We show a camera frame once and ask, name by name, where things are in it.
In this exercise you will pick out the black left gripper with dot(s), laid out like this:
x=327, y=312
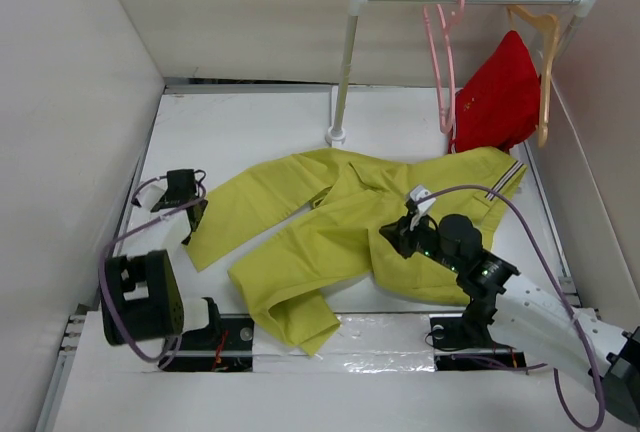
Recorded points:
x=202, y=206

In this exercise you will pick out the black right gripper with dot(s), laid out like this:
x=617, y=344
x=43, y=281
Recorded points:
x=400, y=236

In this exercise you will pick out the yellow-green trousers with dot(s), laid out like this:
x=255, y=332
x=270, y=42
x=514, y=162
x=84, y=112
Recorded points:
x=322, y=212

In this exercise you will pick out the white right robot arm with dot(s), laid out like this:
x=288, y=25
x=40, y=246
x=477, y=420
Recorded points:
x=506, y=307

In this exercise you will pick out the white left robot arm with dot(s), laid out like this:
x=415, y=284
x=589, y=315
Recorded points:
x=139, y=291

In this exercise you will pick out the wooden hanger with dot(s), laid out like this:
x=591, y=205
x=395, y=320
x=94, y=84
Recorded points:
x=548, y=26

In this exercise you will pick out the red shorts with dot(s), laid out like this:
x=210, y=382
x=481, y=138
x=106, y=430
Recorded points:
x=499, y=105

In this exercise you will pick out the white clothes rack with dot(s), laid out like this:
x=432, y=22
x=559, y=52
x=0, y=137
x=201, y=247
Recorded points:
x=336, y=134

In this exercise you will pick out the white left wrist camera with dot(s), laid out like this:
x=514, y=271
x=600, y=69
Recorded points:
x=149, y=193

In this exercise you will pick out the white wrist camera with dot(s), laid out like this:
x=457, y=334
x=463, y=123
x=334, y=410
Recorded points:
x=419, y=201
x=149, y=193

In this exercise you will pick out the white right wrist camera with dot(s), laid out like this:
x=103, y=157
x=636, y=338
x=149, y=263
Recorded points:
x=419, y=201

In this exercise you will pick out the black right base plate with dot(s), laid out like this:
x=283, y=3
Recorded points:
x=456, y=350

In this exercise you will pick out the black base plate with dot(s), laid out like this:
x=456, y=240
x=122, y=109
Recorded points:
x=456, y=350
x=229, y=351

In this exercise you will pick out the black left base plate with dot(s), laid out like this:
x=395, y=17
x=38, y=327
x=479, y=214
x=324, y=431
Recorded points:
x=229, y=351

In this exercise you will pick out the aluminium frame rail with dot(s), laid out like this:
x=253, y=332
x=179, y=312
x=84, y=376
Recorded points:
x=64, y=362

